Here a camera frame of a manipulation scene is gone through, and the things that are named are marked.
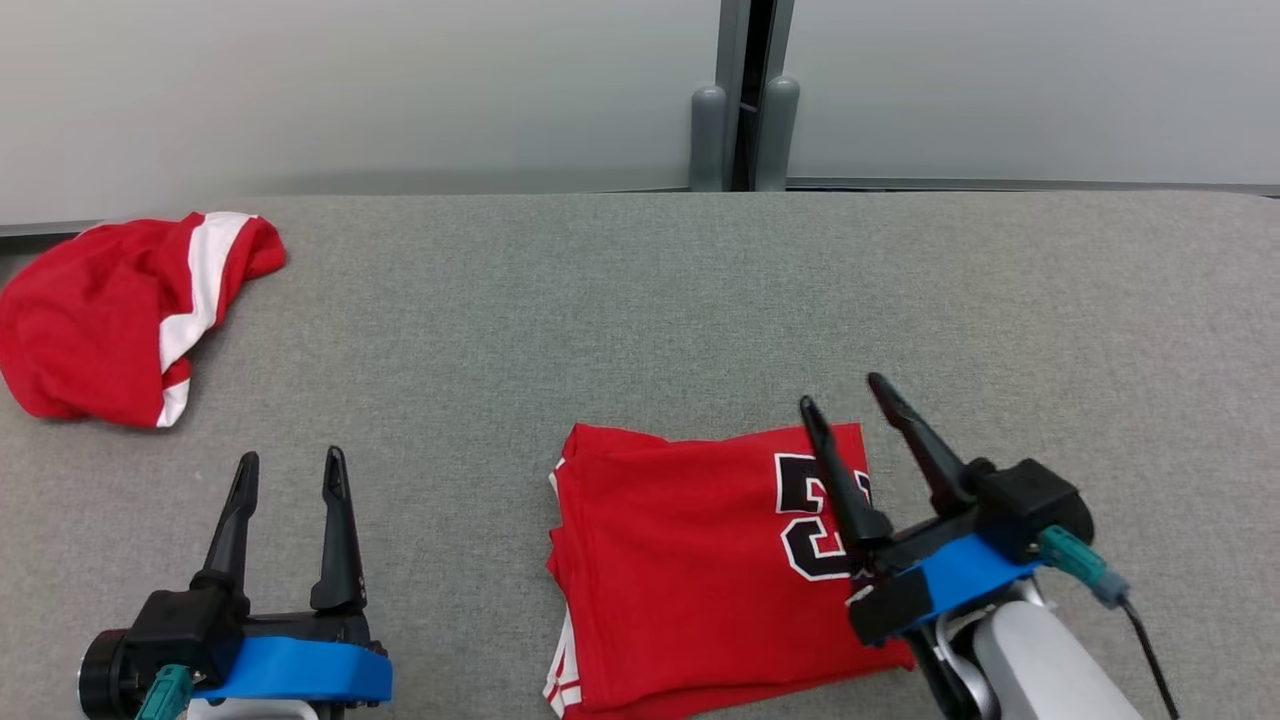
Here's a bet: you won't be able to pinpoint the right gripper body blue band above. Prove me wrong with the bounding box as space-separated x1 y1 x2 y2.
848 510 1041 646

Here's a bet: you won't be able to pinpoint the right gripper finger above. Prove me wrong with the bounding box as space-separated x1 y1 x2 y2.
867 373 976 518
798 396 894 553

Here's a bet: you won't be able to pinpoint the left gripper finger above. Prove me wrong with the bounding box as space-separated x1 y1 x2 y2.
310 446 367 613
190 452 261 601

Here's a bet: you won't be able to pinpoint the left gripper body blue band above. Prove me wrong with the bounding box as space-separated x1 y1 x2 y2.
192 610 393 701

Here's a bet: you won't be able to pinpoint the red basketball jersey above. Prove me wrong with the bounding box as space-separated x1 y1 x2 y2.
545 422 916 720

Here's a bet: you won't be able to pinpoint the red basketball shorts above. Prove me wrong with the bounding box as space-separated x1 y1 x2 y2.
0 211 288 429

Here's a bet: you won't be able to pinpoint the right cable with teal plug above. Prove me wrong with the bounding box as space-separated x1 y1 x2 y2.
1038 525 1183 720

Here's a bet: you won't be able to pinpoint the cable with teal plug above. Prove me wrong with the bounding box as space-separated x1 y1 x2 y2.
135 664 194 720
1038 525 1183 720

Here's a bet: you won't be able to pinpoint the left cable with teal plug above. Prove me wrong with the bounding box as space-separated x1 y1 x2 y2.
135 664 194 720

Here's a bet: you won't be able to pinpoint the grey partition post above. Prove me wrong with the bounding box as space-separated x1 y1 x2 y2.
690 0 746 193
755 0 801 193

